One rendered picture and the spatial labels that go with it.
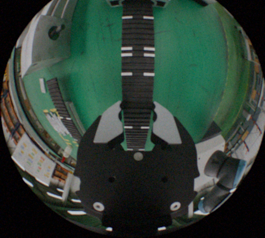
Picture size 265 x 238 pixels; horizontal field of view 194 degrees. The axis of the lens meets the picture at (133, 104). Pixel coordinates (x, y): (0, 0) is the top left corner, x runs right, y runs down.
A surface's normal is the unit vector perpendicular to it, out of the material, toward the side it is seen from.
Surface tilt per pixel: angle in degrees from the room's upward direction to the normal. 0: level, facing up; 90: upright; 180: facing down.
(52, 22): 90
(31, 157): 89
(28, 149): 90
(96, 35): 0
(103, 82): 0
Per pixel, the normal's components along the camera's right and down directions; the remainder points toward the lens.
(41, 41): 1.00, 0.02
